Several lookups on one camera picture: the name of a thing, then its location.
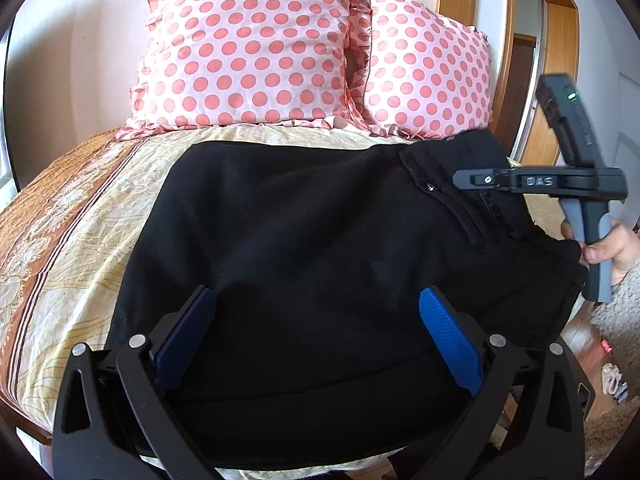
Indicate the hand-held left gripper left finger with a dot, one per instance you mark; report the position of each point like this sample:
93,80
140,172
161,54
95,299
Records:
182,335

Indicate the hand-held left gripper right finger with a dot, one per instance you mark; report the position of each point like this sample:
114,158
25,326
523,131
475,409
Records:
450,335

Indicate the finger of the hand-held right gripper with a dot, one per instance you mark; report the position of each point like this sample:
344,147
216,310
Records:
480,179

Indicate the black pants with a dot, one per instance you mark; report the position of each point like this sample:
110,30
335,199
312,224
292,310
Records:
310,240

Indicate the person's right hand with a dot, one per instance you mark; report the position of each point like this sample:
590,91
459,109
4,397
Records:
617,255

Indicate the brown wooden door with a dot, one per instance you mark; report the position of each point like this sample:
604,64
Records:
525,90

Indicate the pink polka dot pillow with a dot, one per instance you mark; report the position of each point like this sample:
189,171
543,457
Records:
245,50
425,70

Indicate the yellow patterned bedspread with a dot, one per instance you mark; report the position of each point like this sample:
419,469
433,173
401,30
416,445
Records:
75,260

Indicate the beige shaggy rug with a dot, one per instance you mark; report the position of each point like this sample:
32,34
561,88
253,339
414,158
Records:
617,320

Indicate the white fuzzy slipper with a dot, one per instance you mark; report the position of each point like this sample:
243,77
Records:
612,380

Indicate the wooden door frame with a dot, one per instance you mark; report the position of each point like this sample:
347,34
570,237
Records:
562,30
452,0

